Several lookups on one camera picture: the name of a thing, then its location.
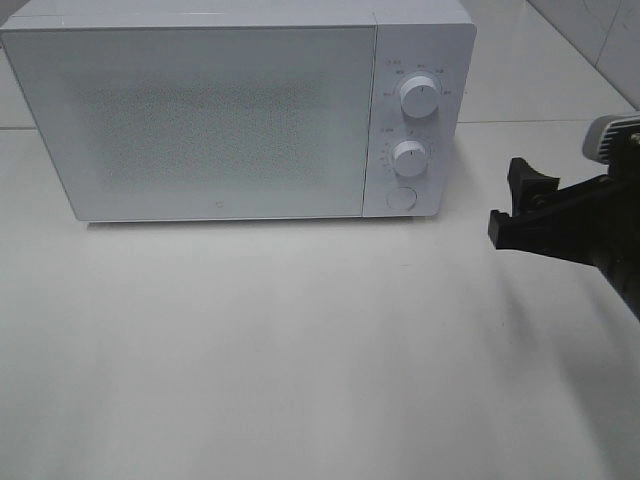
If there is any white microwave knob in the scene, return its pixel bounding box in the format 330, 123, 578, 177
399, 72, 441, 119
391, 140, 430, 178

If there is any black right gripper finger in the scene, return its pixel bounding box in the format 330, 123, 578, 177
507, 157, 610, 213
488, 201, 600, 266

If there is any white microwave oven body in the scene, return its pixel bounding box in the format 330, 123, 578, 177
1, 1, 476, 221

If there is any white microwave door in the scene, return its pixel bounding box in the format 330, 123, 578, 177
2, 27, 375, 222

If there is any round white door-release button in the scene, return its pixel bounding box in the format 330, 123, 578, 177
386, 187, 417, 211

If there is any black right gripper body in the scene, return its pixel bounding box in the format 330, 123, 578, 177
592, 177, 639, 319

